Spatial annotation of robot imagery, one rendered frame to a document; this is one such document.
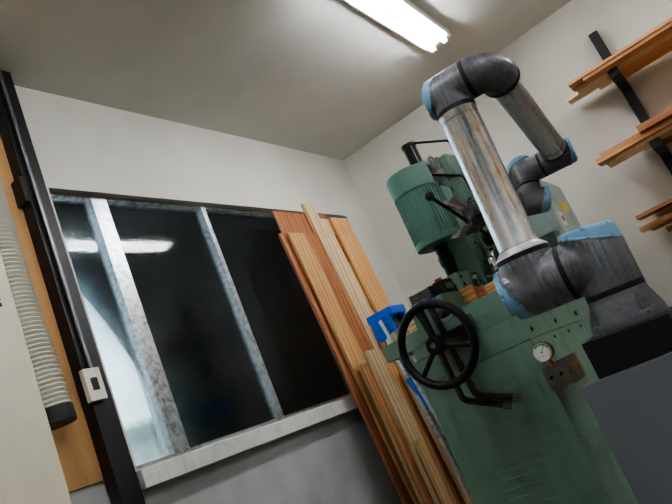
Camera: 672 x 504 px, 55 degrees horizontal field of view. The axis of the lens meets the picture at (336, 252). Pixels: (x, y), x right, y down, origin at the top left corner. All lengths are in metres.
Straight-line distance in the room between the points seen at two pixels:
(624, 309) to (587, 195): 3.01
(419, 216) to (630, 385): 1.05
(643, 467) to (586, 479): 0.52
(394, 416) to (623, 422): 2.20
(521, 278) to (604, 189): 2.95
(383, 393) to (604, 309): 2.19
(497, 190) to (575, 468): 0.91
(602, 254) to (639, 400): 0.36
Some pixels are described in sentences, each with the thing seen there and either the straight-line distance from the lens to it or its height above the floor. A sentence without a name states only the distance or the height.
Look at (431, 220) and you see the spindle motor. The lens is 2.41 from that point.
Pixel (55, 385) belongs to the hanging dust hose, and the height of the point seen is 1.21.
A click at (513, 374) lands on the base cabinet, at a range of 2.22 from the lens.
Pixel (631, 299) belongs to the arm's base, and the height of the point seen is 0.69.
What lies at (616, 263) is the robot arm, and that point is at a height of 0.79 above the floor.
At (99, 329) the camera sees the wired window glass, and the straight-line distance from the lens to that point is 3.04.
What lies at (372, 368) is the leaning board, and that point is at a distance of 3.77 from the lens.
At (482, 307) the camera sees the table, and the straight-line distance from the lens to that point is 2.23.
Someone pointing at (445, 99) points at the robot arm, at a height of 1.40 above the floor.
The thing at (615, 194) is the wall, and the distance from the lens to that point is 4.68.
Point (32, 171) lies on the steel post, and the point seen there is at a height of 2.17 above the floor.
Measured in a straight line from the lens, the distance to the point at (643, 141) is 4.26.
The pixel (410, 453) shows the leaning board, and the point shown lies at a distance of 3.78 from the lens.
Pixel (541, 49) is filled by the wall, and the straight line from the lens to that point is 4.98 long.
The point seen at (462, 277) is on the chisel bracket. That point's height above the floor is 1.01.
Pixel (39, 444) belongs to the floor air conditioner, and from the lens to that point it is 2.28.
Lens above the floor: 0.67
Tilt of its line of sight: 15 degrees up
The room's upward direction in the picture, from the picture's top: 23 degrees counter-clockwise
